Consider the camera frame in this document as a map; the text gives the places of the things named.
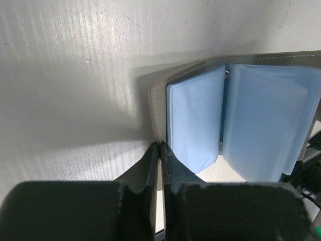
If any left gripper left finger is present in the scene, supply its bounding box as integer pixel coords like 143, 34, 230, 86
1, 142, 158, 240

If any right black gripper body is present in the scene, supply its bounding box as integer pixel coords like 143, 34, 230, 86
278, 133, 321, 241

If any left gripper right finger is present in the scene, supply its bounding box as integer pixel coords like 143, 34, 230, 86
160, 143, 313, 240

